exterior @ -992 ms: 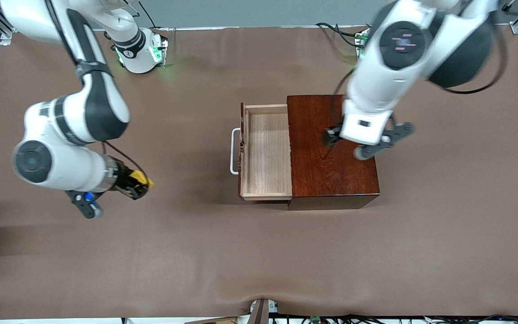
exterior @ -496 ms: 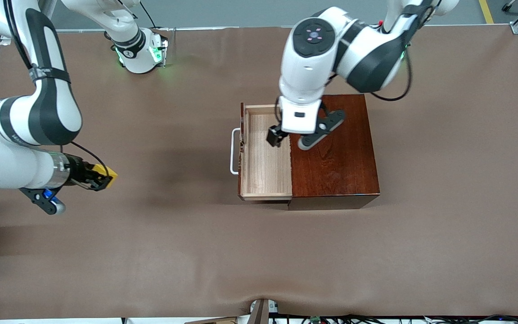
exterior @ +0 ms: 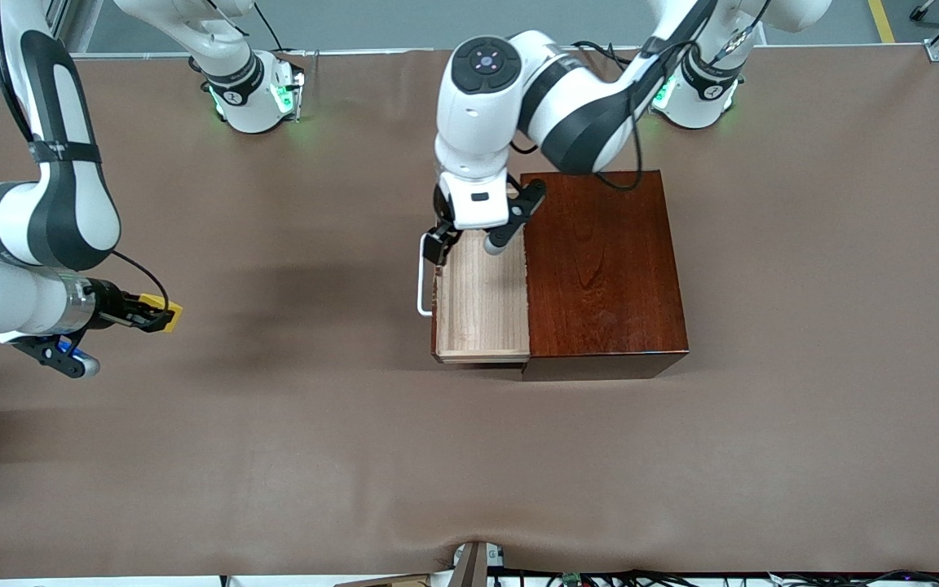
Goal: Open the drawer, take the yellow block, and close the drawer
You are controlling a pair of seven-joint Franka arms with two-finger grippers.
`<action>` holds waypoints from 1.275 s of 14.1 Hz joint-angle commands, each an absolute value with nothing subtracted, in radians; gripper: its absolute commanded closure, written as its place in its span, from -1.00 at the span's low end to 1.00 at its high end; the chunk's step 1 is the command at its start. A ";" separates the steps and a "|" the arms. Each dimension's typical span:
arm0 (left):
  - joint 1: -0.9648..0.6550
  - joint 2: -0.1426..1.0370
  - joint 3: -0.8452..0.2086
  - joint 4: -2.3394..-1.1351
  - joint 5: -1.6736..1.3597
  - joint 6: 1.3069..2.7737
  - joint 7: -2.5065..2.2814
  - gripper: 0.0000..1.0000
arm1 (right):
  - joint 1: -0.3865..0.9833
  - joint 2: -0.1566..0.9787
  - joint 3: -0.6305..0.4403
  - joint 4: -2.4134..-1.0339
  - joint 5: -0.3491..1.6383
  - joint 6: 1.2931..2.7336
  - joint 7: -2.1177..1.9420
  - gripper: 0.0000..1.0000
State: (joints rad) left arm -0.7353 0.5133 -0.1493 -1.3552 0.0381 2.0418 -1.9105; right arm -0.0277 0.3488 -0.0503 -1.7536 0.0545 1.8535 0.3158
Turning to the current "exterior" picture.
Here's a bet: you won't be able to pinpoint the yellow block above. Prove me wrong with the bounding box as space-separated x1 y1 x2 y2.
139 293 184 334

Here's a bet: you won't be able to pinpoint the black right base cable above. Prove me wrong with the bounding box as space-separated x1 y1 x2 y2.
253 0 289 54

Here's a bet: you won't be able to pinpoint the dark brown wooden cabinet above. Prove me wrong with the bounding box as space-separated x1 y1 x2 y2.
518 170 690 382

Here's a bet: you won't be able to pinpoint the brown cardboard piece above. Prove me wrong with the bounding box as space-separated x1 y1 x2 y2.
335 573 431 587

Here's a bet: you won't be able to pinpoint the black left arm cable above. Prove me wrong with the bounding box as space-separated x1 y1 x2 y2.
509 0 772 193

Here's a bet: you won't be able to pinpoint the brown table cover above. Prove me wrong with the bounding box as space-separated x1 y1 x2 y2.
0 45 939 578

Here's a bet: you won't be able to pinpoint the grey metal bracket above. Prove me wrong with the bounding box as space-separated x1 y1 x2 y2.
452 541 508 587

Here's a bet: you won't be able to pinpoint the black left base cables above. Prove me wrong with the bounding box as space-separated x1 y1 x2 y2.
571 39 641 76

